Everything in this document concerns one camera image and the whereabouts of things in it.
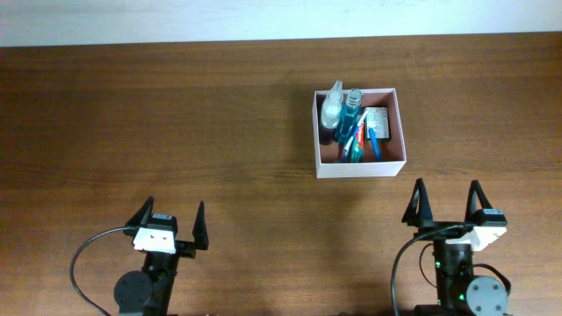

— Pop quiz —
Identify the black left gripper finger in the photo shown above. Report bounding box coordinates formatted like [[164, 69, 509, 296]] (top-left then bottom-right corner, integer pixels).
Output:
[[192, 201, 209, 250], [126, 197, 155, 227]]

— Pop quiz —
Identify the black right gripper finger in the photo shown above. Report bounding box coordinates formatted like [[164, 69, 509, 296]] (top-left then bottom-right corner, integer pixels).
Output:
[[401, 178, 434, 227], [465, 180, 492, 222]]

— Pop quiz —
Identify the blue disposable razor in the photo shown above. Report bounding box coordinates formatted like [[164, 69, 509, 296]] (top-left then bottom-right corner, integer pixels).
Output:
[[368, 128, 382, 162]]

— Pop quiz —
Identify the green white toothpaste tube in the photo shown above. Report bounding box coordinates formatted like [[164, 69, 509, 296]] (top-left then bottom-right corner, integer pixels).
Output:
[[349, 123, 364, 163]]

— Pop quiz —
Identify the blue white toothbrush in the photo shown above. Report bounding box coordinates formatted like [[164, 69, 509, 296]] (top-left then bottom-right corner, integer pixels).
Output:
[[342, 111, 366, 163]]

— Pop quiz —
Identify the green soap box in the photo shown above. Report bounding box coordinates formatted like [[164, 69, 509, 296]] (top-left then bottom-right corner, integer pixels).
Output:
[[364, 107, 391, 141]]

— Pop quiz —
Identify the teal mouthwash bottle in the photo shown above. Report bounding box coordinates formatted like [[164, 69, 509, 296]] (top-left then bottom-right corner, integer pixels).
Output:
[[335, 89, 363, 146]]

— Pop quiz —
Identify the clear spray bottle dark liquid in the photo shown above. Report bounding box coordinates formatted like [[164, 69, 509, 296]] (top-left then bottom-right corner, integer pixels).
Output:
[[319, 80, 343, 145]]

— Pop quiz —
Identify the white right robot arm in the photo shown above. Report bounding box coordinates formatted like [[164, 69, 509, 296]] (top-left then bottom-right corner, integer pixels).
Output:
[[402, 178, 511, 315]]

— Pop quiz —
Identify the pink open cardboard box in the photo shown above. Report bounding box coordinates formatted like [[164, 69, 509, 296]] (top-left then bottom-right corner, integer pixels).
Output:
[[312, 88, 407, 178]]

